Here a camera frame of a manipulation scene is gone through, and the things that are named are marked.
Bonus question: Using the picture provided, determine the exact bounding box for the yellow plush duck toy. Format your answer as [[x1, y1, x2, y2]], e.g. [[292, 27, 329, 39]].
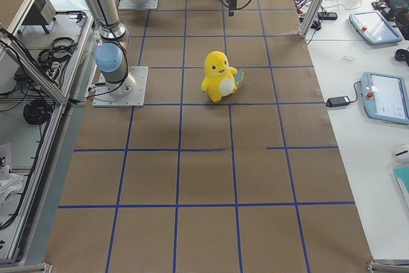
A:
[[201, 51, 244, 103]]

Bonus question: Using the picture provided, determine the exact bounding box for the blue teach pendant far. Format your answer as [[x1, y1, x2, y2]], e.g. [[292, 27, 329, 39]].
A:
[[349, 11, 403, 45]]

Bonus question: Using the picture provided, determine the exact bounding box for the blue teach pendant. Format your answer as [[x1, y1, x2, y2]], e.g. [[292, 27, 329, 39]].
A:
[[349, 11, 403, 45], [361, 72, 408, 125]]

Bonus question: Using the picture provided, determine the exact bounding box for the black power adapter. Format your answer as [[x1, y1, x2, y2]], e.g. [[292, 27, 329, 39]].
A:
[[325, 96, 351, 108]]

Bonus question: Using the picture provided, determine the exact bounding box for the blue teach pendant near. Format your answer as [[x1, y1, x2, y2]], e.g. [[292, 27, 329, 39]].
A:
[[361, 72, 408, 125]]

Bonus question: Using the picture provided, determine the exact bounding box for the crumpled white cloth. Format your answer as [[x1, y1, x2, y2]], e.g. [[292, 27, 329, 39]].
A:
[[0, 143, 24, 213]]

